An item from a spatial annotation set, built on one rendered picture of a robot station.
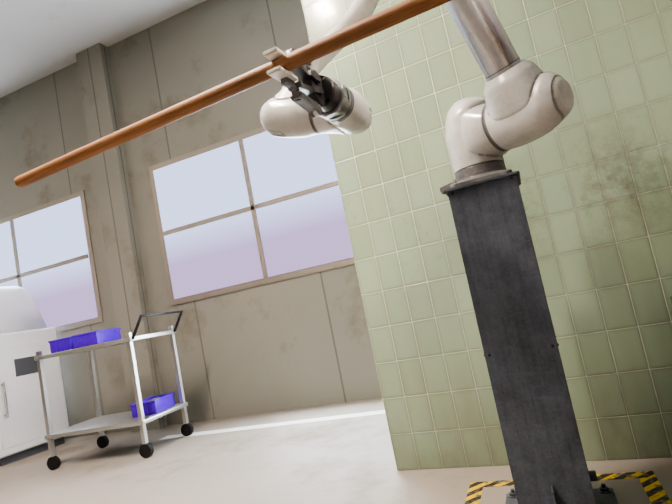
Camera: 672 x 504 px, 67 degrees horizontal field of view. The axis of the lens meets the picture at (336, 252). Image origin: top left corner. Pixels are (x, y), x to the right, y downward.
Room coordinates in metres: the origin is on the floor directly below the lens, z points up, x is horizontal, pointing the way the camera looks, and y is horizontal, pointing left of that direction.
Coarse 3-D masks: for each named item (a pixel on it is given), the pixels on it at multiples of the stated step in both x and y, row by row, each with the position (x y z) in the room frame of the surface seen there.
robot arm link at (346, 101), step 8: (336, 80) 1.11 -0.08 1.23; (344, 88) 1.11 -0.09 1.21; (344, 96) 1.10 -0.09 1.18; (352, 96) 1.14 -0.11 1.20; (344, 104) 1.11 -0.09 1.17; (352, 104) 1.14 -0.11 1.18; (328, 112) 1.12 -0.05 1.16; (336, 112) 1.11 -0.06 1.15; (344, 112) 1.13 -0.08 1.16; (328, 120) 1.16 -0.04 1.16; (336, 120) 1.16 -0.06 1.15
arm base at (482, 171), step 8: (464, 168) 1.51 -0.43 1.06; (472, 168) 1.49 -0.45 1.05; (480, 168) 1.48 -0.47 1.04; (488, 168) 1.48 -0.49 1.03; (496, 168) 1.48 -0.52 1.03; (504, 168) 1.50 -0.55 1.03; (456, 176) 1.55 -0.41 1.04; (464, 176) 1.51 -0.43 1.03; (472, 176) 1.49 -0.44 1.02; (480, 176) 1.48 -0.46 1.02; (488, 176) 1.47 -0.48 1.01; (448, 184) 1.58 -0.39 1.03; (456, 184) 1.50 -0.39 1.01; (464, 184) 1.49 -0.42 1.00
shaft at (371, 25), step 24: (408, 0) 0.80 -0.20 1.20; (432, 0) 0.79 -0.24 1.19; (360, 24) 0.84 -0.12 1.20; (384, 24) 0.83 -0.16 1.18; (312, 48) 0.88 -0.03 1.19; (336, 48) 0.87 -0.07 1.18; (264, 72) 0.93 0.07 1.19; (216, 96) 0.98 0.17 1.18; (144, 120) 1.05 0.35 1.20; (168, 120) 1.03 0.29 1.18; (96, 144) 1.11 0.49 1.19; (120, 144) 1.11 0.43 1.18; (48, 168) 1.18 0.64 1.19
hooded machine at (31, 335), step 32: (0, 288) 4.53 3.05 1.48; (0, 320) 4.33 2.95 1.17; (32, 320) 4.58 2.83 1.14; (0, 352) 4.19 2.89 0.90; (32, 352) 4.44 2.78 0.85; (0, 384) 4.17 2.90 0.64; (32, 384) 4.41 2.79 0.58; (0, 416) 4.14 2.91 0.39; (32, 416) 4.37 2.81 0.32; (64, 416) 4.64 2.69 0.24; (0, 448) 4.11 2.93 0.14; (32, 448) 4.39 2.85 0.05
